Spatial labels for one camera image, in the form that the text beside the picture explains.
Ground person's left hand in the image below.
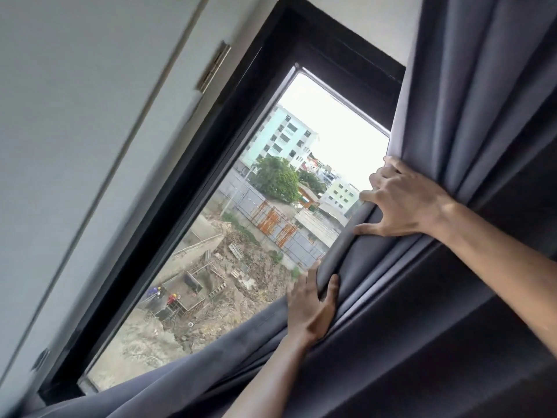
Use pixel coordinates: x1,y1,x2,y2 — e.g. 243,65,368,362
286,259,340,345

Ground person's right hand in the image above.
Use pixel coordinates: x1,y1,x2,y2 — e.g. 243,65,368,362
352,156,456,239

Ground grey curtain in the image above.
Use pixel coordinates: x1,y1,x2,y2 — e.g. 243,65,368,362
26,0,557,418

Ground person's left forearm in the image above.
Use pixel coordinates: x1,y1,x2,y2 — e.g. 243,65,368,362
223,328,316,418

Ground person's right forearm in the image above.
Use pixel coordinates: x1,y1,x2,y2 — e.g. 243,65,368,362
433,197,557,359

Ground green tree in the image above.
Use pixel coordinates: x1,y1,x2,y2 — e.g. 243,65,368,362
250,156,302,204

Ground tall white building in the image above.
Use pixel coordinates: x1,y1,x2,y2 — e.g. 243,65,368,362
240,104,319,171

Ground black framed window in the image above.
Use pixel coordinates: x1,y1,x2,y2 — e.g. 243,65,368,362
37,0,407,405

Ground metal door hinge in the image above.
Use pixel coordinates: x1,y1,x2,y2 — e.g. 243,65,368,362
197,41,232,94

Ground white cabinet panel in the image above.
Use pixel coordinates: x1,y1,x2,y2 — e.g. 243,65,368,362
0,0,283,418

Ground dark door hinge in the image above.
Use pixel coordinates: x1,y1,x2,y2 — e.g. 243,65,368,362
31,348,51,372

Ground white cabinet door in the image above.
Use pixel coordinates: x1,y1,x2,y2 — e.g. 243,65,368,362
0,0,205,383

